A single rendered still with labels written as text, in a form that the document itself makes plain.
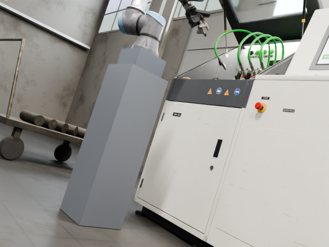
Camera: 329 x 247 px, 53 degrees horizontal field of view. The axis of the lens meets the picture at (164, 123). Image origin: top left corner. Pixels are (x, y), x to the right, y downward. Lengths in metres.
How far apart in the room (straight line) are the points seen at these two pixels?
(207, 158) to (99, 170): 0.62
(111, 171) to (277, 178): 0.77
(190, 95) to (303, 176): 0.92
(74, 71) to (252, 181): 7.91
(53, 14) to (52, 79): 1.63
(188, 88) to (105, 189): 0.89
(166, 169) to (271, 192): 0.75
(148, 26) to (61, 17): 7.47
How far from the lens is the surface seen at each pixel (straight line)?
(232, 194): 1.69
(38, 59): 8.88
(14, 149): 2.94
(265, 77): 1.78
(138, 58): 1.67
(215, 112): 1.90
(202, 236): 1.80
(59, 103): 9.07
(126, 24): 1.86
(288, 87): 1.69
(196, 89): 2.09
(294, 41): 2.46
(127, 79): 1.59
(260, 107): 1.68
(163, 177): 2.08
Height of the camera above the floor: 0.43
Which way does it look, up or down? 5 degrees up
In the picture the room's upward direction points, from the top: 18 degrees clockwise
